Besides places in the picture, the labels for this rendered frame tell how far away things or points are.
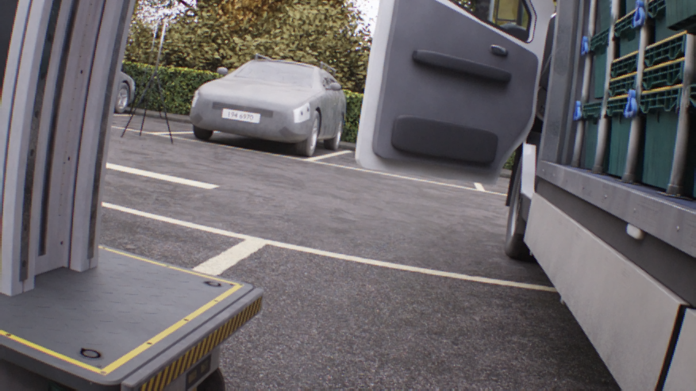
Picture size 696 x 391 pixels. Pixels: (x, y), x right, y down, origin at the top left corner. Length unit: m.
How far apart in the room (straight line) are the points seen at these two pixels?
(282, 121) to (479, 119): 5.98
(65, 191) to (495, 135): 3.03
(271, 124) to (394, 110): 6.10
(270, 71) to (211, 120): 2.00
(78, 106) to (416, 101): 2.70
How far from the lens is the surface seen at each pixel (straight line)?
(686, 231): 1.10
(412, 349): 2.34
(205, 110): 10.06
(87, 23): 1.35
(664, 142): 1.81
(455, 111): 3.96
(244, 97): 9.96
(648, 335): 1.19
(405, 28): 3.82
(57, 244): 1.38
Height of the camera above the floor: 0.69
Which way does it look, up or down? 4 degrees down
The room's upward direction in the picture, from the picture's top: 9 degrees clockwise
